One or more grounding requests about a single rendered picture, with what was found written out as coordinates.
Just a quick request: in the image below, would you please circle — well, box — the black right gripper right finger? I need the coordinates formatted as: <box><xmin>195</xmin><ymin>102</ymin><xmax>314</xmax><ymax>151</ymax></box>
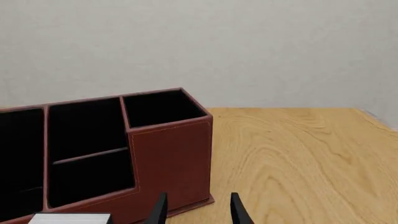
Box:
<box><xmin>230</xmin><ymin>192</ymin><xmax>256</xmax><ymax>224</ymax></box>

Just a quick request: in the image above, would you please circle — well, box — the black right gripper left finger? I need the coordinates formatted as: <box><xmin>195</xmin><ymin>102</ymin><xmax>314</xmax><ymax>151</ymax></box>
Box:
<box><xmin>147</xmin><ymin>192</ymin><xmax>169</xmax><ymax>224</ymax></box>

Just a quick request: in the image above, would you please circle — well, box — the red-brown desk caddy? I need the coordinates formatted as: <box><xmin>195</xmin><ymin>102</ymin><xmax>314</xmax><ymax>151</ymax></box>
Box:
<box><xmin>0</xmin><ymin>87</ymin><xmax>216</xmax><ymax>224</ymax></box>

